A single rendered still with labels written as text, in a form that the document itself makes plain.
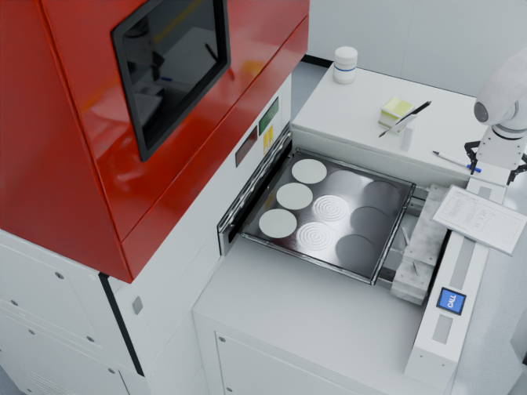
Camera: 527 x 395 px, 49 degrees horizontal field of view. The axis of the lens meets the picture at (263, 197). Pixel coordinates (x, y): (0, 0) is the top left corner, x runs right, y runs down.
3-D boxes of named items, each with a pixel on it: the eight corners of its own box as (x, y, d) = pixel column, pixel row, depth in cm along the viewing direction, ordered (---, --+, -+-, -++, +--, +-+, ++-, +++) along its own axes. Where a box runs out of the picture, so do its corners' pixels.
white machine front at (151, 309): (137, 374, 134) (97, 274, 105) (282, 154, 183) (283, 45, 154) (148, 378, 133) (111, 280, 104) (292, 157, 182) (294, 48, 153)
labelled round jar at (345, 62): (329, 81, 185) (331, 56, 178) (337, 69, 189) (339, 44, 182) (350, 86, 183) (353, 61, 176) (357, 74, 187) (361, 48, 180)
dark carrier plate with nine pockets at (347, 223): (245, 233, 152) (245, 231, 152) (297, 152, 173) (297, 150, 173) (370, 279, 142) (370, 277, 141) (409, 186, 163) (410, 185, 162)
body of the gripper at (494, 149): (485, 128, 136) (473, 163, 144) (529, 141, 133) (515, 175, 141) (491, 110, 140) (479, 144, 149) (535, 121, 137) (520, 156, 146)
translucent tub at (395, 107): (376, 125, 170) (379, 107, 165) (390, 113, 174) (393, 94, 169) (398, 135, 167) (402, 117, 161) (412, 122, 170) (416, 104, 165)
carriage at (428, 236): (389, 294, 144) (390, 288, 142) (427, 197, 166) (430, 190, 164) (421, 306, 141) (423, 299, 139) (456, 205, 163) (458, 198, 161)
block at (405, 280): (392, 285, 142) (394, 278, 140) (396, 275, 144) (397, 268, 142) (424, 297, 140) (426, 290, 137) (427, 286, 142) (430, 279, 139)
